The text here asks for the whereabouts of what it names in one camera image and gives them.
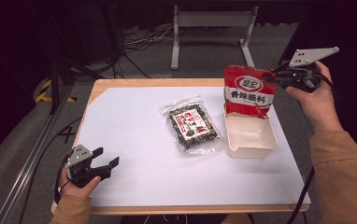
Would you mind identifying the white paper sheet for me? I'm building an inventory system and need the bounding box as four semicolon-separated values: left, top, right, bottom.
73;86;312;208

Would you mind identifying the wooden table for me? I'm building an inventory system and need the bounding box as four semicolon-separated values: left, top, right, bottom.
50;77;312;217

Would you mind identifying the right hand-held gripper cable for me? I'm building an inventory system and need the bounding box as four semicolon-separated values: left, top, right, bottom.
284;73;337;224

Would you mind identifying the bundle of floor cables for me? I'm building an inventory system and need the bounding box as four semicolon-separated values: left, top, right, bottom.
112;23;175;79

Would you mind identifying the white metal stand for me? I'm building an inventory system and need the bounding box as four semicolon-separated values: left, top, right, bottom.
170;4;260;71

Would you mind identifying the clear packet of dark seaweed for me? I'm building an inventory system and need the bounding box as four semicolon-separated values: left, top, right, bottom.
160;95;223;156

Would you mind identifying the person's left hand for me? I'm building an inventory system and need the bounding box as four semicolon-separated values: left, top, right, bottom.
58;167;103;200

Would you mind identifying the red and white seasoning packet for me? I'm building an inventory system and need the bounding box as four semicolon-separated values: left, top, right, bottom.
222;63;278;119

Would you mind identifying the hand-held gripper cable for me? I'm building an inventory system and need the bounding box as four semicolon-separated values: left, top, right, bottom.
53;148;75;204
284;73;337;224

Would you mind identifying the person's right hand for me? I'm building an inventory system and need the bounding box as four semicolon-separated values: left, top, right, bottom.
285;61;345;134

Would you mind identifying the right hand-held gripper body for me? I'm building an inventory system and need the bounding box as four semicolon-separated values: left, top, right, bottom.
278;46;340;93

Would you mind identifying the yellow and black floor tape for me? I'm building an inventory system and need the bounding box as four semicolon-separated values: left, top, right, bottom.
34;78;78;104

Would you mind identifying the white plastic container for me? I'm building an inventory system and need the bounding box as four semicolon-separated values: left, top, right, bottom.
222;105;279;160

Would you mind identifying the aluminium rail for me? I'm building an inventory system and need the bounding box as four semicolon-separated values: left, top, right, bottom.
0;83;76;224

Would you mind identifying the black floor cable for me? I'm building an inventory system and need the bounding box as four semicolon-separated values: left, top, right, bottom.
17;116;83;224

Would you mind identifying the black metal stand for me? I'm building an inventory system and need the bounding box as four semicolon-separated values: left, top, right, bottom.
46;55;107;115
276;8;311;68

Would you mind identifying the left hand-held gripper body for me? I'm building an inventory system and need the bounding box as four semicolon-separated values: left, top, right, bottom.
64;144;112;189

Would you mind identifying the left hand-held gripper cable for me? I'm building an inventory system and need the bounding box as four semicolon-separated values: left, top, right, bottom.
53;148;75;204

